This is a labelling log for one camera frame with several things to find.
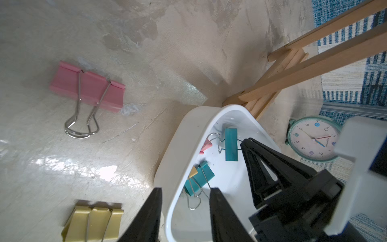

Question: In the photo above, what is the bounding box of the teal alarm clock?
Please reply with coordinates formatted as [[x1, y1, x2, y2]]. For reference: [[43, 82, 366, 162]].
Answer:
[[285, 116, 342, 162]]

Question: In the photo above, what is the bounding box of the pink binder clip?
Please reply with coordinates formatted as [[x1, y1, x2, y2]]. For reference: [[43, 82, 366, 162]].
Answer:
[[50, 61, 126, 139]]

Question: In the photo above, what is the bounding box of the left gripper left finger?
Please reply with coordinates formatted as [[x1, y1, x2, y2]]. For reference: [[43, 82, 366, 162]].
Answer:
[[118, 188, 162, 242]]

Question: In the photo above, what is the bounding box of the pink clip inside box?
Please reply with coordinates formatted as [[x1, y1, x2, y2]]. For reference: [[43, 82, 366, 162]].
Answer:
[[199, 139, 213, 155]]

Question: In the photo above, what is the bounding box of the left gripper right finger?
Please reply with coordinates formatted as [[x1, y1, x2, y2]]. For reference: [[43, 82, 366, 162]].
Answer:
[[209, 188, 254, 242]]

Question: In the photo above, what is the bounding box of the white plastic storage box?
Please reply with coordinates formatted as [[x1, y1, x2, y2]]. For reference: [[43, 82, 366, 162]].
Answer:
[[154, 105, 279, 242]]

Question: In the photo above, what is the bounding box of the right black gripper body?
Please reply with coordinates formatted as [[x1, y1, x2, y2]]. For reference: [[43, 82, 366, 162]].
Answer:
[[249, 170, 366, 242]]

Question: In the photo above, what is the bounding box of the teal binder clip in box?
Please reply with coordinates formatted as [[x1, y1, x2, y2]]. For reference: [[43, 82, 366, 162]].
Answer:
[[207, 128, 242, 162]]

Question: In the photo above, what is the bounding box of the small wooden easel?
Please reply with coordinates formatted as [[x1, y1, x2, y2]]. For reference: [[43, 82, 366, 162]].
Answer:
[[222, 1, 387, 119]]

